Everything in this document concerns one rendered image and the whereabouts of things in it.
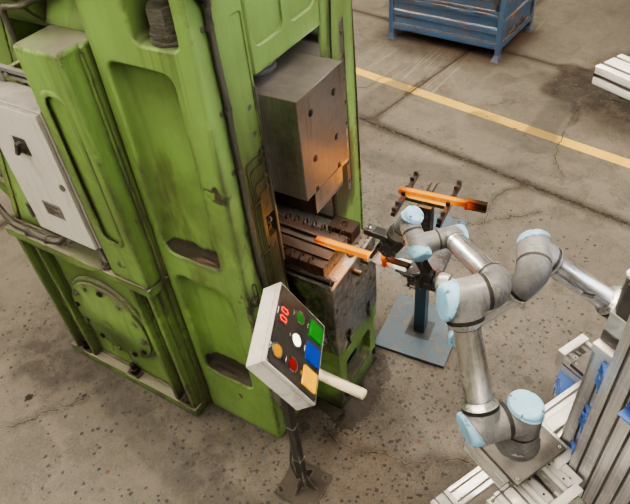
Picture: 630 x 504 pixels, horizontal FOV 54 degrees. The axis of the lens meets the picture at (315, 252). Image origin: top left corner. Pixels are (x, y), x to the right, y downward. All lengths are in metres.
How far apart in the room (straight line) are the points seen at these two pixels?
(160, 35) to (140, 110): 0.38
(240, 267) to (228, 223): 0.21
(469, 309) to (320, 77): 0.89
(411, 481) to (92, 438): 1.61
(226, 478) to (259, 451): 0.20
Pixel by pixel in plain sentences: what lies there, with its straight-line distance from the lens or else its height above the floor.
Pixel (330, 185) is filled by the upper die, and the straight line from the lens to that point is 2.33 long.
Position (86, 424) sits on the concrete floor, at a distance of 3.53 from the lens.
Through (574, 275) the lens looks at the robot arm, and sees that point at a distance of 2.29.
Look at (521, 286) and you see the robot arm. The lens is 2.13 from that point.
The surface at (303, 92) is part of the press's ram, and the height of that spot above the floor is 1.76.
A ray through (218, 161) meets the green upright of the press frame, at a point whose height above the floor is 1.66.
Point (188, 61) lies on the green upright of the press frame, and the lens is 1.81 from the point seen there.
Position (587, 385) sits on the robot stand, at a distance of 2.12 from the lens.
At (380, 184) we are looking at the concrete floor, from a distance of 4.50.
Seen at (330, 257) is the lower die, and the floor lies 0.99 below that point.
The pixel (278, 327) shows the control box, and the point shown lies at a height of 1.17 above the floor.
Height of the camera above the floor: 2.75
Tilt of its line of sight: 43 degrees down
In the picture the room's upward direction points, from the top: 7 degrees counter-clockwise
